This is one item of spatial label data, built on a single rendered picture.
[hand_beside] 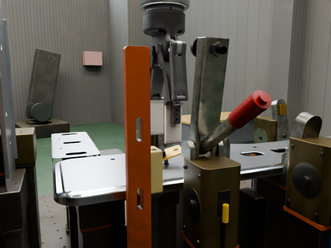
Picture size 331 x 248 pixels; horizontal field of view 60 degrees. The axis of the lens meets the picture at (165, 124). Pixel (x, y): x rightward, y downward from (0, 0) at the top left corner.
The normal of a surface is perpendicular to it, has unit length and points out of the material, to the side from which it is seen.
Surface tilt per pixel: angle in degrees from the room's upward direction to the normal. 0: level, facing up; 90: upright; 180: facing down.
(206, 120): 99
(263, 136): 90
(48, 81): 90
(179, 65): 81
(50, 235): 0
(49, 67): 90
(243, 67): 90
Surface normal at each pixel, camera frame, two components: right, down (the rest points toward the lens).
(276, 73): -0.86, 0.08
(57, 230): 0.00, -0.99
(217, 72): 0.37, 0.29
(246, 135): 0.51, 0.13
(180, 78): 0.37, -0.02
